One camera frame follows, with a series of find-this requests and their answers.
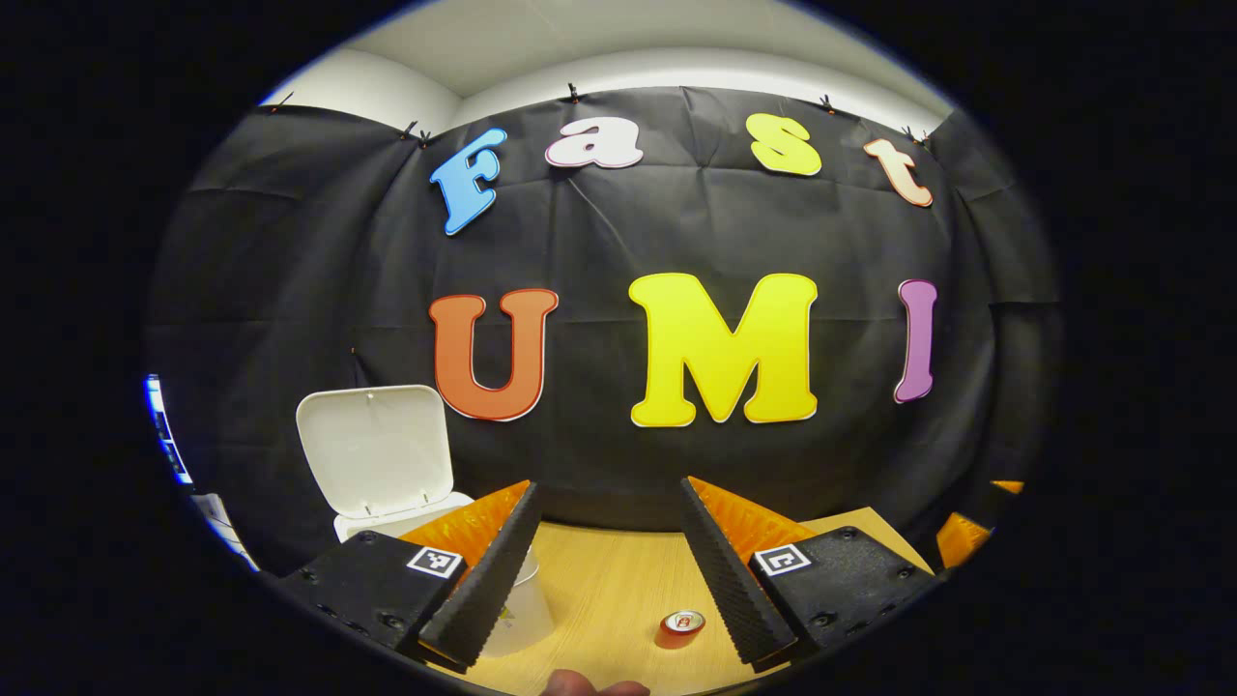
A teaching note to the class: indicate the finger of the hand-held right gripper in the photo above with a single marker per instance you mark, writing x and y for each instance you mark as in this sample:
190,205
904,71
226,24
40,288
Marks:
962,543
1008,487

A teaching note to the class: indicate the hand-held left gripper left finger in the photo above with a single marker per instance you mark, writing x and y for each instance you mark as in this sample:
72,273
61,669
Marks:
488,590

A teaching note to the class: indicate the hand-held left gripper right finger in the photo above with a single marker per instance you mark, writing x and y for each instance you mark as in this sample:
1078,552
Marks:
734,590

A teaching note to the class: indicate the orange pop can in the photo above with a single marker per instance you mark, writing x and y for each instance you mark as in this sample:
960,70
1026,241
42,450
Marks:
681,628

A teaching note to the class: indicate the white garbage bin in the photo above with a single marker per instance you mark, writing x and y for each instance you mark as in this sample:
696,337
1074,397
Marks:
377,449

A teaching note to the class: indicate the wooden desktop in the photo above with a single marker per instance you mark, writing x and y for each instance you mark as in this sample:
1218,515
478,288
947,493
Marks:
609,599

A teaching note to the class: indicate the black backdrop cloth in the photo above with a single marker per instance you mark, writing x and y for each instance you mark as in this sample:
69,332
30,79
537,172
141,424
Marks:
290,242

